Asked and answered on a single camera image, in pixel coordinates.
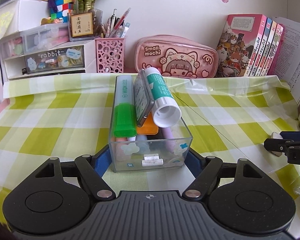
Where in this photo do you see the white eraser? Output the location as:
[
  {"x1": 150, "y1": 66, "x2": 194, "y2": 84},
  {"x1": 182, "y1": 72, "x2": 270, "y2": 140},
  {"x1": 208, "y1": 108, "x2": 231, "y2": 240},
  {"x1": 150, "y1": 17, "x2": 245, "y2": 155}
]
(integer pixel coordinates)
[{"x1": 270, "y1": 132, "x2": 283, "y2": 157}]

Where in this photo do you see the light purple pen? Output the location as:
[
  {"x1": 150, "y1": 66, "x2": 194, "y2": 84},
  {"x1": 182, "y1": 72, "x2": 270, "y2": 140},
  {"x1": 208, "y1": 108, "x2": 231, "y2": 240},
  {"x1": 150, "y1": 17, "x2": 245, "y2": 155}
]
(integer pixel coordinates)
[{"x1": 161, "y1": 127, "x2": 177, "y2": 153}]

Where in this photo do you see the clear acrylic organizer box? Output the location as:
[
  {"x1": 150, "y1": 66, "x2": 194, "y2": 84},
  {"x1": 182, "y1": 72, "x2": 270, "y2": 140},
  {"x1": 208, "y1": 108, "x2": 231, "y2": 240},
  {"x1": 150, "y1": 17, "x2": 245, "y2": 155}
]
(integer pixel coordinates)
[{"x1": 108, "y1": 74, "x2": 193, "y2": 173}]

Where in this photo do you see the pale blue highlighter pen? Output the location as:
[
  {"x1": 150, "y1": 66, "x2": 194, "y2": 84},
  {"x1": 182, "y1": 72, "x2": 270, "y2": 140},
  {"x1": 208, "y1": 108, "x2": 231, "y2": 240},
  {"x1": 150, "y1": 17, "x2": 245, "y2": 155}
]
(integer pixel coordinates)
[{"x1": 136, "y1": 134, "x2": 147, "y2": 141}]

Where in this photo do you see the green cap highlighter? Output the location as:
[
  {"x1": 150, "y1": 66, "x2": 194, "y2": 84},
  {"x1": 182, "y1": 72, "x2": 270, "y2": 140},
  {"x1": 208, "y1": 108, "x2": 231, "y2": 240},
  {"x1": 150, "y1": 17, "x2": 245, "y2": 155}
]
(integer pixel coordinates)
[{"x1": 113, "y1": 75, "x2": 136, "y2": 138}]

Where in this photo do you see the orange cap highlighter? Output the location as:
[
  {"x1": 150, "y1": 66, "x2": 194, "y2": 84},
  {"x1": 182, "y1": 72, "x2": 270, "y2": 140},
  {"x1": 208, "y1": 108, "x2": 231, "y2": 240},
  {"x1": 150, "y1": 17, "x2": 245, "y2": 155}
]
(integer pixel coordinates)
[{"x1": 136, "y1": 112, "x2": 159, "y2": 135}]

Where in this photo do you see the white green glue stick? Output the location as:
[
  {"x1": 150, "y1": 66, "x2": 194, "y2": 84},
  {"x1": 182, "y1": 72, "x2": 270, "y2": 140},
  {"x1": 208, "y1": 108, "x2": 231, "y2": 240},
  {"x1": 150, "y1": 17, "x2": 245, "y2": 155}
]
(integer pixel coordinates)
[{"x1": 145, "y1": 67, "x2": 181, "y2": 128}]

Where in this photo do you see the pencil lead refill case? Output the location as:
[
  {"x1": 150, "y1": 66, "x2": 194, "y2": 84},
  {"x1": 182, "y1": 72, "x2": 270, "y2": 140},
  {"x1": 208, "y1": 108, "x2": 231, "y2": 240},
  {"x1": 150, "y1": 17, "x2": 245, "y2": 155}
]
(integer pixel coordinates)
[{"x1": 133, "y1": 69, "x2": 154, "y2": 127}]

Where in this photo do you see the pink highlighter pen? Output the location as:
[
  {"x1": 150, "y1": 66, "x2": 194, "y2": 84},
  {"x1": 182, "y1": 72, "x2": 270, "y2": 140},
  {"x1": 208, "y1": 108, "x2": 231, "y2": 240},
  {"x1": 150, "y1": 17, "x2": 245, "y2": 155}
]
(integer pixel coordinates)
[{"x1": 115, "y1": 138, "x2": 127, "y2": 161}]

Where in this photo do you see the white printed paper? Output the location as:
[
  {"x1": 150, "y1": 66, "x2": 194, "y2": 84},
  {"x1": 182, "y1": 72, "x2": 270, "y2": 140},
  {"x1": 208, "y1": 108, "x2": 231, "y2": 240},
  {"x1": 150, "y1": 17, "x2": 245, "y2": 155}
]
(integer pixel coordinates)
[{"x1": 274, "y1": 17, "x2": 300, "y2": 105}]

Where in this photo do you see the green checkered tablecloth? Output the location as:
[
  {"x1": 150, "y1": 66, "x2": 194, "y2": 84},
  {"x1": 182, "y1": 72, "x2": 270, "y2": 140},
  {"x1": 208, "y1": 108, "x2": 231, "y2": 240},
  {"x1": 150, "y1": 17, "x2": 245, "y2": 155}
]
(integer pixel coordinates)
[{"x1": 0, "y1": 74, "x2": 300, "y2": 237}]

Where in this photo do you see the pink cat cover book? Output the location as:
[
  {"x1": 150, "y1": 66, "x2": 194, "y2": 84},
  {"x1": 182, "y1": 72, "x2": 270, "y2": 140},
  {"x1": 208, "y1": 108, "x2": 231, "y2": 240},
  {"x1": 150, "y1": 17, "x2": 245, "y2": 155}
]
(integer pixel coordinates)
[{"x1": 216, "y1": 14, "x2": 285, "y2": 77}]

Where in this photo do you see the pink Small mochi pencil case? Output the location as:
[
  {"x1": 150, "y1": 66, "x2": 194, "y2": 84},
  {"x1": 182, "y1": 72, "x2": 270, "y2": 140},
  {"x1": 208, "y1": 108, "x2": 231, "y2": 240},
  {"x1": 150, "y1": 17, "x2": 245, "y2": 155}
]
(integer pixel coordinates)
[{"x1": 135, "y1": 35, "x2": 218, "y2": 79}]

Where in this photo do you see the pink perforated pen holder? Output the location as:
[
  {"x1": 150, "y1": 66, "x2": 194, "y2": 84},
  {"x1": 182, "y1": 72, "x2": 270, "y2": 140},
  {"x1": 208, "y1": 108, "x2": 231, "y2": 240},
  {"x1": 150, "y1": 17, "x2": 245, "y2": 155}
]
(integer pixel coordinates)
[{"x1": 95, "y1": 38, "x2": 125, "y2": 73}]

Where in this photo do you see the white rabbit drawer organizer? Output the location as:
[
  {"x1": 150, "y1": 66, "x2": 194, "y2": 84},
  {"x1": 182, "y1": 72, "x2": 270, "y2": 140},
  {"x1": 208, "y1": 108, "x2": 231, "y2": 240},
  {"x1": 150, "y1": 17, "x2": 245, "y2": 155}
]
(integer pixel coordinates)
[{"x1": 0, "y1": 23, "x2": 97, "y2": 81}]

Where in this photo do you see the lucky bamboo plant in vase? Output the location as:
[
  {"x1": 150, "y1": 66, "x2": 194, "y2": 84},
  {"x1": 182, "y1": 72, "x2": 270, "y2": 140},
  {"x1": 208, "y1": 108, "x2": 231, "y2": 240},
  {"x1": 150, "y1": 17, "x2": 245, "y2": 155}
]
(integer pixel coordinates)
[{"x1": 68, "y1": 0, "x2": 103, "y2": 41}]

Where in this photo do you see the colourful rubik cube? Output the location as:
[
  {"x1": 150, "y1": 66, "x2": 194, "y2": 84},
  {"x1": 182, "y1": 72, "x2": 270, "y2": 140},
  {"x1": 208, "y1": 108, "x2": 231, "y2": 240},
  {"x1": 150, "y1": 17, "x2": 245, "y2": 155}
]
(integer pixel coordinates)
[{"x1": 50, "y1": 0, "x2": 75, "y2": 23}]

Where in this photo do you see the white storage box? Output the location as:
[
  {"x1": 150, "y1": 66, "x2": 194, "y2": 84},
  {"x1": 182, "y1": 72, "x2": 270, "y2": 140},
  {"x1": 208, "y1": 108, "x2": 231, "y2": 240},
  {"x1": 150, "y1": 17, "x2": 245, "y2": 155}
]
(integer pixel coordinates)
[{"x1": 0, "y1": 0, "x2": 50, "y2": 36}]

